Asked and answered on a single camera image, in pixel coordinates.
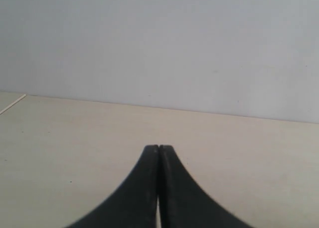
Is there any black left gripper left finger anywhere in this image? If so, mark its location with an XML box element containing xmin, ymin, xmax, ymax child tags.
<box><xmin>69</xmin><ymin>145</ymin><xmax>159</xmax><ymax>228</ymax></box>

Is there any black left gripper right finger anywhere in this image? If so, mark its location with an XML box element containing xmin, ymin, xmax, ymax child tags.
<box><xmin>159</xmin><ymin>145</ymin><xmax>249</xmax><ymax>228</ymax></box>

